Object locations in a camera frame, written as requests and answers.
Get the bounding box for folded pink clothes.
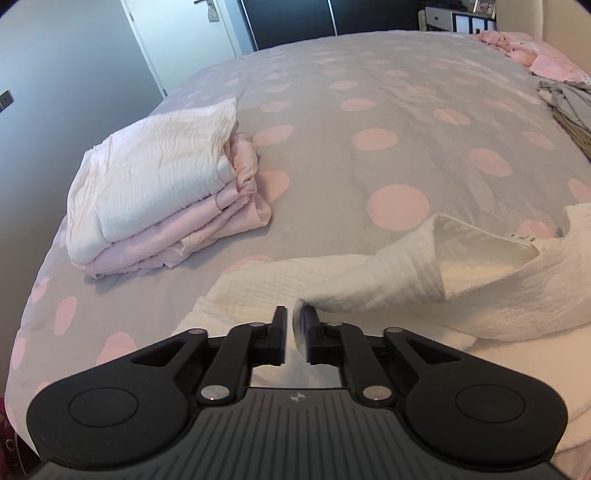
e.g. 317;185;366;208
78;131;273;280

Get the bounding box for white drawer cabinet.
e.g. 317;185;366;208
418;0;497;33

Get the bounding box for white door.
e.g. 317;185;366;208
121;0;258;97

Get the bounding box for beige headboard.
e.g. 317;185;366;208
494;0;591;77

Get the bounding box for white muslin shirt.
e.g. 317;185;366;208
171;202;591;462

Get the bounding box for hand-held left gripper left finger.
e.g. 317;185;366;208
130;305;288;407

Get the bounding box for dark wardrobe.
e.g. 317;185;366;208
240;0;423;51

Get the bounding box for brown striped garment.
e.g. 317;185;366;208
551;108;591;162

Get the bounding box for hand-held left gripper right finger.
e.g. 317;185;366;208
300;305;462;407

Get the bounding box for grey garment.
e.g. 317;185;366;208
537;79;591;127

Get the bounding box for grey pink-dotted bed cover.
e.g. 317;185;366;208
4;28;591;435

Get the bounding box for folded white cloth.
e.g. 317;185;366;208
66;98;238;266

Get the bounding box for pink clothes pile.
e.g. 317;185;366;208
471;30;587;84

